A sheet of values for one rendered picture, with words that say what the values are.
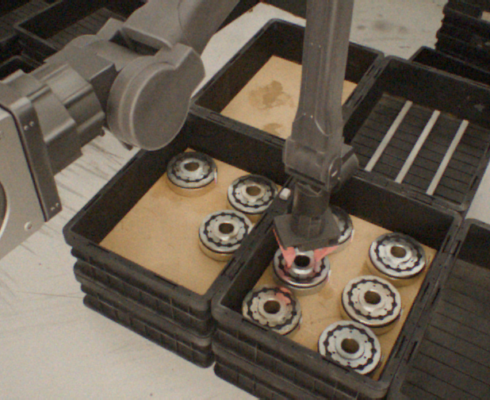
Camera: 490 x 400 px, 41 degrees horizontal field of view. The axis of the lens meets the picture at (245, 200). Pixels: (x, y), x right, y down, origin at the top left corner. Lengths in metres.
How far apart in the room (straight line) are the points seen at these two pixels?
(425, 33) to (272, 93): 1.96
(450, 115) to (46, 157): 1.21
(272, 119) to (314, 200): 0.51
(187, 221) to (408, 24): 2.41
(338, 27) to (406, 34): 2.56
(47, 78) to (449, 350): 0.85
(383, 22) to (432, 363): 2.54
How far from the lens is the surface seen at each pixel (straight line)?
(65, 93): 0.54
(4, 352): 1.33
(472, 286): 1.27
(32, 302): 1.38
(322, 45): 0.88
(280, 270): 1.17
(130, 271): 1.10
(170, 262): 1.22
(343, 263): 1.24
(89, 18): 2.53
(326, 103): 0.92
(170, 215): 1.30
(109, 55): 0.59
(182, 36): 0.60
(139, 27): 0.61
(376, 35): 3.39
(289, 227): 1.10
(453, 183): 1.44
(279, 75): 1.64
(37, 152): 0.51
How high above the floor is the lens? 1.80
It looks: 47 degrees down
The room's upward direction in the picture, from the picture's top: 2 degrees clockwise
